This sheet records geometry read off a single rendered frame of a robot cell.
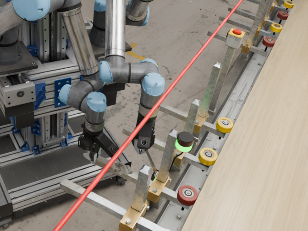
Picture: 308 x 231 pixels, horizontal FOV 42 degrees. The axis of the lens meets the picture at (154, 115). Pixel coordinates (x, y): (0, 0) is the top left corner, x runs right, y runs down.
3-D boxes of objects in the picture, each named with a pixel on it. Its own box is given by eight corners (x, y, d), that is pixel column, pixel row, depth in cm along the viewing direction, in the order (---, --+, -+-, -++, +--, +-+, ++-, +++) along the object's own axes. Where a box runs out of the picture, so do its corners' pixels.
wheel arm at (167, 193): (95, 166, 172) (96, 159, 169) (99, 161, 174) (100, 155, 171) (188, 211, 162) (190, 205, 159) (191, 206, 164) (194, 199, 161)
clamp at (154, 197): (145, 198, 163) (147, 190, 160) (159, 176, 173) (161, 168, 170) (157, 204, 162) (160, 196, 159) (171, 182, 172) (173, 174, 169)
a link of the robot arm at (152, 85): (164, 70, 141) (167, 85, 135) (159, 95, 149) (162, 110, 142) (142, 69, 140) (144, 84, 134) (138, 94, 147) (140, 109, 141)
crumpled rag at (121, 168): (109, 170, 166) (109, 166, 165) (117, 160, 171) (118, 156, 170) (128, 179, 164) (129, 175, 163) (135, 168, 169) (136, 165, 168)
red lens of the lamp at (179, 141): (174, 142, 148) (175, 138, 147) (180, 133, 152) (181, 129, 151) (189, 149, 147) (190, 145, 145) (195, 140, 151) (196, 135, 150)
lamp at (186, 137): (165, 176, 160) (175, 138, 147) (171, 167, 165) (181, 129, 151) (178, 182, 159) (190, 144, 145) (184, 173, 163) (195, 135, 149)
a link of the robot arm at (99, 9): (92, 16, 206) (94, -9, 197) (118, 18, 208) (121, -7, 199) (92, 28, 197) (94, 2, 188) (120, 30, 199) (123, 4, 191)
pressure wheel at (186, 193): (169, 211, 163) (175, 194, 156) (177, 198, 169) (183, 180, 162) (188, 220, 161) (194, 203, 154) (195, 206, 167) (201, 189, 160)
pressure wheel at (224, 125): (216, 145, 197) (222, 128, 190) (208, 134, 203) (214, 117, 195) (230, 143, 201) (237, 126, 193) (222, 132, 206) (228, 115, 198)
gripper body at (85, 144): (87, 137, 172) (89, 116, 165) (104, 145, 170) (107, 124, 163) (77, 148, 167) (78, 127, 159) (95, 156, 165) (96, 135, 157)
